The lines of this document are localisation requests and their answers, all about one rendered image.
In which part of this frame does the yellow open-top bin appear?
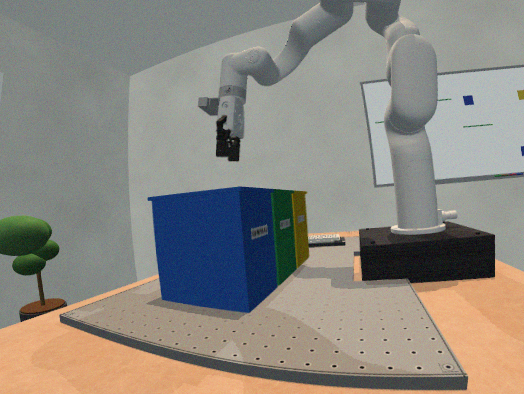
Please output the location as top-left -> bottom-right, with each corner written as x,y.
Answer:
292,191 -> 309,268

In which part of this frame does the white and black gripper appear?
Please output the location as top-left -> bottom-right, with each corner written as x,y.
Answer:
216,95 -> 246,161

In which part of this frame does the blue bin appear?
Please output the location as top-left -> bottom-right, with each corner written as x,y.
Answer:
148,186 -> 278,313

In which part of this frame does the green open-top bin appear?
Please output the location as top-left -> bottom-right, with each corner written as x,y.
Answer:
271,189 -> 297,286

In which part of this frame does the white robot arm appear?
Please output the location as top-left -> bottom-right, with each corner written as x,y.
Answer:
198,0 -> 458,235

